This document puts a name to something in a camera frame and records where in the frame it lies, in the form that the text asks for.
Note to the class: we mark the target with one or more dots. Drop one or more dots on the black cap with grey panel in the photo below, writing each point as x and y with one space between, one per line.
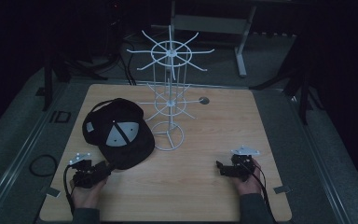
121 133

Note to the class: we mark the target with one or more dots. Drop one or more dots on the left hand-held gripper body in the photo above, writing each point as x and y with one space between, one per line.
84 177

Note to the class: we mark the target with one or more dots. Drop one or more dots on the black rectangular floor frame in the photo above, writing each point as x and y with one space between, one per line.
60 117

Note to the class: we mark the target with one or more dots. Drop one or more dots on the grey metal desk frame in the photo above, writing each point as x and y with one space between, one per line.
240 46

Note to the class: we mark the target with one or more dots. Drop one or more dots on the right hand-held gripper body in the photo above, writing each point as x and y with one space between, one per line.
242 163

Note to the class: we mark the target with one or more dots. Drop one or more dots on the person's right hand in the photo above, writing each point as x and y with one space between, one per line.
250 185

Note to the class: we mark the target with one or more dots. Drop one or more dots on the black metal stand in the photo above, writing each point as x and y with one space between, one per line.
47 81
303 90

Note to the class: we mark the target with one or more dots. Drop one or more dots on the person's left hand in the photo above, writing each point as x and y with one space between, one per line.
88 194

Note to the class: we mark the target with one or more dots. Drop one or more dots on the grey tape strip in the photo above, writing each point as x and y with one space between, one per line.
52 192
282 189

